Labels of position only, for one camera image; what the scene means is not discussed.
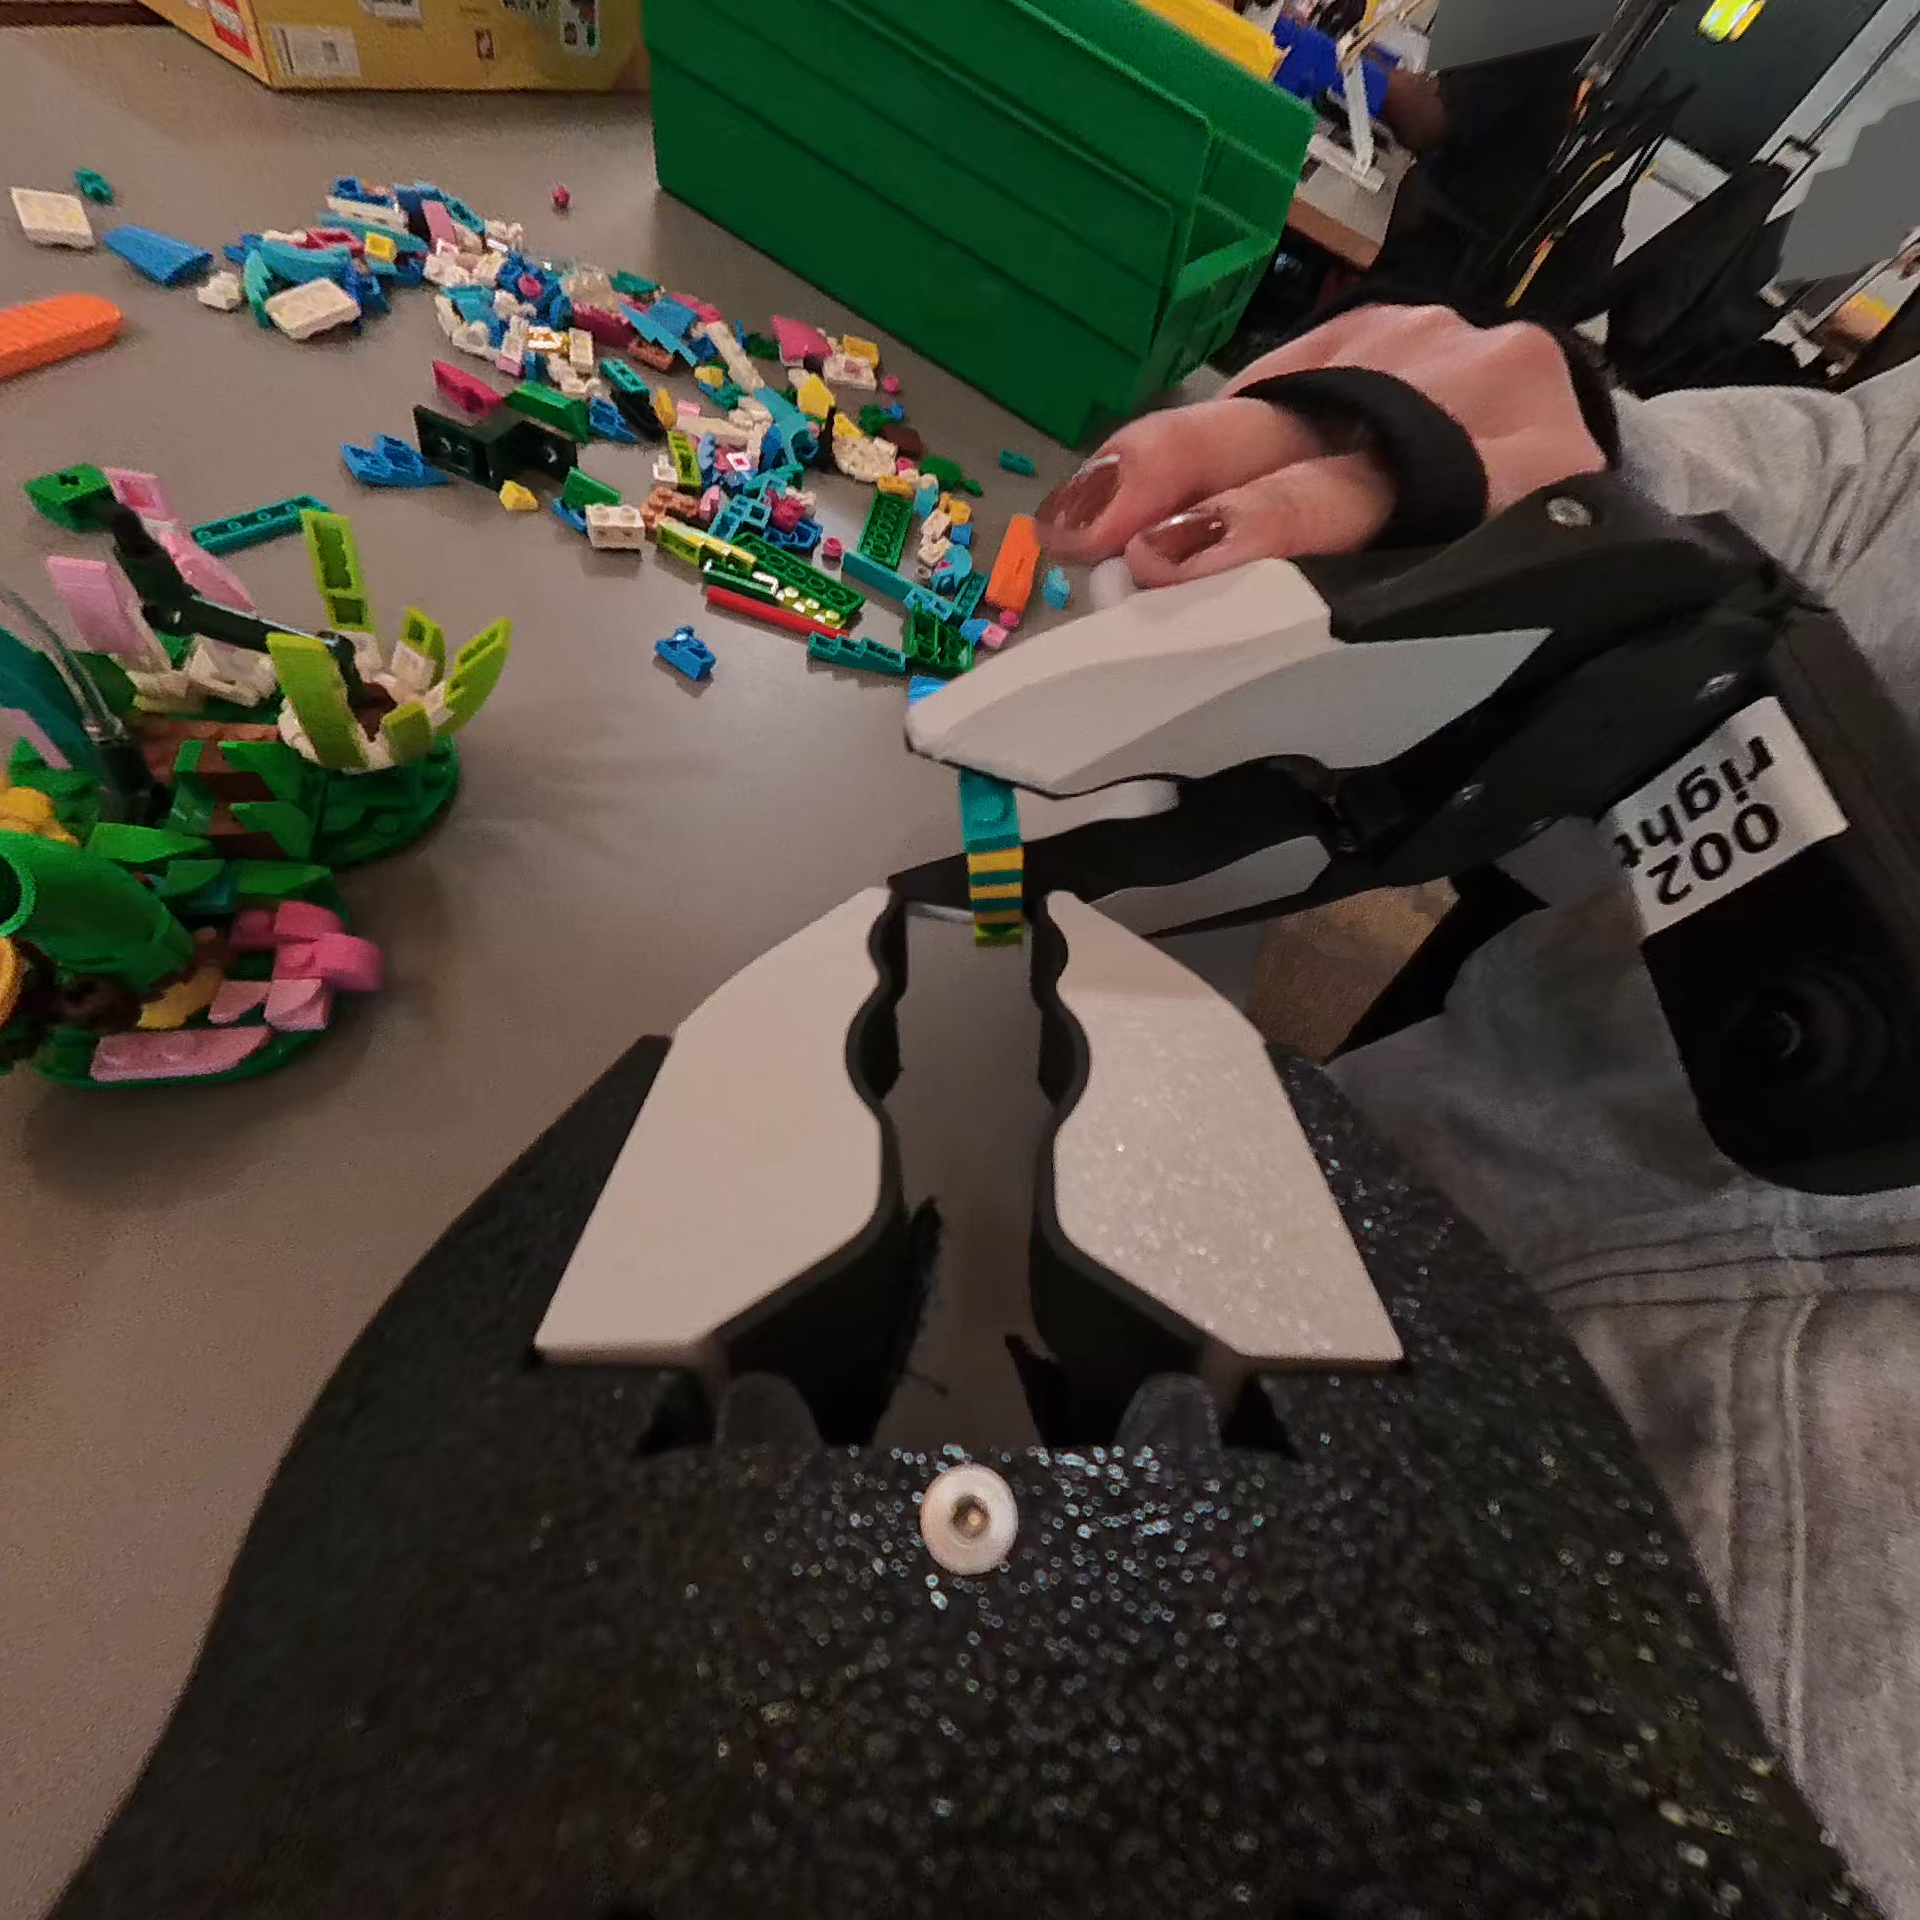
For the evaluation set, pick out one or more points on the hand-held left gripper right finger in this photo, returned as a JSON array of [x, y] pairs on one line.
[[1202, 1172]]

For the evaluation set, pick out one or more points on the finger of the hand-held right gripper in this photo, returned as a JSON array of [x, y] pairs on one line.
[[1170, 685], [1202, 873]]

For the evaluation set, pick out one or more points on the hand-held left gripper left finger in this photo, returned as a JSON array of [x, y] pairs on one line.
[[750, 1143]]

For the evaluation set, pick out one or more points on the teal yellow striped toy brick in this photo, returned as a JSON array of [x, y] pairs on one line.
[[989, 870]]

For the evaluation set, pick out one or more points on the person's right forearm grey sleeve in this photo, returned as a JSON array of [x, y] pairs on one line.
[[1784, 462]]

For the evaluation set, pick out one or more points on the person's right hand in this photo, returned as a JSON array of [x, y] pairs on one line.
[[1440, 388]]

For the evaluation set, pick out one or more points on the small blue toy brick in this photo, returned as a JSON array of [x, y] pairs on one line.
[[685, 653]]

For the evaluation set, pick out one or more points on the heap of mixed toy bricks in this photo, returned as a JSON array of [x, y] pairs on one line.
[[702, 448]]

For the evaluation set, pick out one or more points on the green plastic storage bin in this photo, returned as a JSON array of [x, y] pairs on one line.
[[962, 194]]

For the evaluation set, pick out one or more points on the person's grey clothing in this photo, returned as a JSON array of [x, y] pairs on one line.
[[1724, 1423]]

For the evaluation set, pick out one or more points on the water lily toy brick model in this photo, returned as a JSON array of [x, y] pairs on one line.
[[345, 703]]

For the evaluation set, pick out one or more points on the pink flower toy brick model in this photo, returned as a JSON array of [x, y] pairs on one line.
[[137, 943]]

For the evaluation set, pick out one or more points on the teal long toy plate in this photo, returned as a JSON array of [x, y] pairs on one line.
[[256, 524]]

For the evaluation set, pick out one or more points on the green square toy brick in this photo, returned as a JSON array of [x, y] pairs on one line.
[[68, 494]]

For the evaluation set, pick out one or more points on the yellow cardboard box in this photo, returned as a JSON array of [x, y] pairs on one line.
[[404, 41]]

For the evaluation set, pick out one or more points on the blue wedge toy brick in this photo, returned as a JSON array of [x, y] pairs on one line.
[[160, 258]]

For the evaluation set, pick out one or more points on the orange ribbed toy piece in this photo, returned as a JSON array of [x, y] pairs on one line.
[[54, 328]]

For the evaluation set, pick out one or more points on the white flat toy brick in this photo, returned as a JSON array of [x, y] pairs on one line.
[[54, 217]]

